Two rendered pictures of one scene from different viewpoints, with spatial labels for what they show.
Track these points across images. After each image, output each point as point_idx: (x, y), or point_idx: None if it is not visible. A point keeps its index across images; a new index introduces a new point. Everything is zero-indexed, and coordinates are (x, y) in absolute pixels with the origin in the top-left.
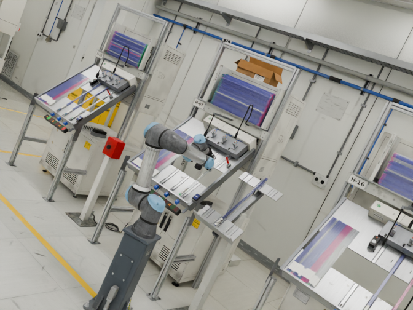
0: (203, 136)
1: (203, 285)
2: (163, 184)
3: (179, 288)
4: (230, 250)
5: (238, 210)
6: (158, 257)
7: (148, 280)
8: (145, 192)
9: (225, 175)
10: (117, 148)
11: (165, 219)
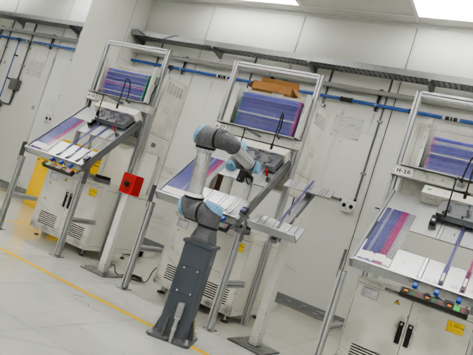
0: (244, 143)
1: (265, 302)
2: None
3: (229, 324)
4: None
5: (291, 215)
6: None
7: (196, 318)
8: (200, 198)
9: (267, 188)
10: (136, 183)
11: None
